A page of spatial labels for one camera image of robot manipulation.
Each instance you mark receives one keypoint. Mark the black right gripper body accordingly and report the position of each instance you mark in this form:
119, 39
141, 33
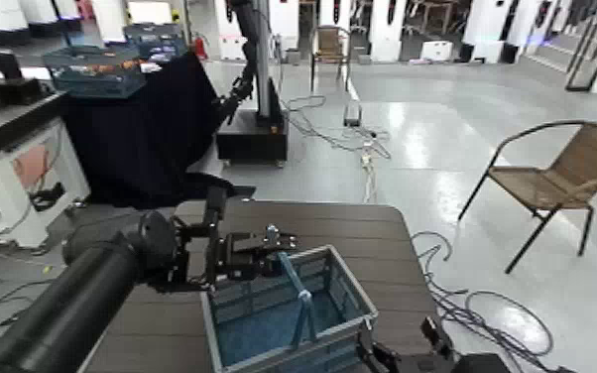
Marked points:
426, 365

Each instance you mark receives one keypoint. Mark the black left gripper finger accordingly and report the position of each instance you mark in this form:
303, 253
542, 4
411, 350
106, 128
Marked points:
267, 240
251, 266

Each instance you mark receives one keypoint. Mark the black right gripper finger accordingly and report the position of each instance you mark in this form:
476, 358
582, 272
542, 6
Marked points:
438, 336
379, 360

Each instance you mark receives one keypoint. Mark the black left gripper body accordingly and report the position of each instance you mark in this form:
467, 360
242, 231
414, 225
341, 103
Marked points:
216, 245

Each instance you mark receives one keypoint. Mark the blue grey folding crate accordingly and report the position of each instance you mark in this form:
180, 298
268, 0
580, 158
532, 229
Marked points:
277, 323

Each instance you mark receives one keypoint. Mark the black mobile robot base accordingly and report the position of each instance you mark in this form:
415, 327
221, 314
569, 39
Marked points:
254, 138

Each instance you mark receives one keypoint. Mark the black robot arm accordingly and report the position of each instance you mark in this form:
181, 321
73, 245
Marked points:
244, 62

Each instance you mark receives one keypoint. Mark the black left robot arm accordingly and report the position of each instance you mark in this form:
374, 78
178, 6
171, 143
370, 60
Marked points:
69, 307

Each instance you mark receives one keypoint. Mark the blue plastic crate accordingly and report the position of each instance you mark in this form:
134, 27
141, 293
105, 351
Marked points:
95, 73

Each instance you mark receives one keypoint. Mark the white power strip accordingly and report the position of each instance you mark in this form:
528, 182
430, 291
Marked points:
366, 159

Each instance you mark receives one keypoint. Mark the black cloth covered table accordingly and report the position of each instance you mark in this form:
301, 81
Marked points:
142, 135

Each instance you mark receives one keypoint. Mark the grey power adapter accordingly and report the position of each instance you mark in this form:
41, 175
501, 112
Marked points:
352, 115

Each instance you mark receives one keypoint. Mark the grey robot lift column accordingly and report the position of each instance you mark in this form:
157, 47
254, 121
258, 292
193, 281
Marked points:
263, 57

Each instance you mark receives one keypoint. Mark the red fire extinguisher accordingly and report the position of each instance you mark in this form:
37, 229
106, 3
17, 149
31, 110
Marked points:
200, 48

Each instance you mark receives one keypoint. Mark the white cabinet black top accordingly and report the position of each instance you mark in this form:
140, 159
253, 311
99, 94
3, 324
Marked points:
22, 172

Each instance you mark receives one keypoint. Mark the white robot station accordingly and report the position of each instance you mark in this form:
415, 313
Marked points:
284, 18
388, 31
341, 10
488, 26

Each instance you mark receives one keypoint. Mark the white square pillar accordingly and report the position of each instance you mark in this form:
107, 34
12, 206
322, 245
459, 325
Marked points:
110, 21

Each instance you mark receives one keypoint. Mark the black box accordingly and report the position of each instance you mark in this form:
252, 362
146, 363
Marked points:
14, 92

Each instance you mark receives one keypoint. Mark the white box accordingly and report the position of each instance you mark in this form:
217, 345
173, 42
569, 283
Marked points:
437, 51

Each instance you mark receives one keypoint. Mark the wicker chair black frame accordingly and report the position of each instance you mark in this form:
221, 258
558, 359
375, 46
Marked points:
564, 177
330, 44

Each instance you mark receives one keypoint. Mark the black metal frame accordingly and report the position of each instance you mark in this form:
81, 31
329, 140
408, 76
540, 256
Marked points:
595, 47

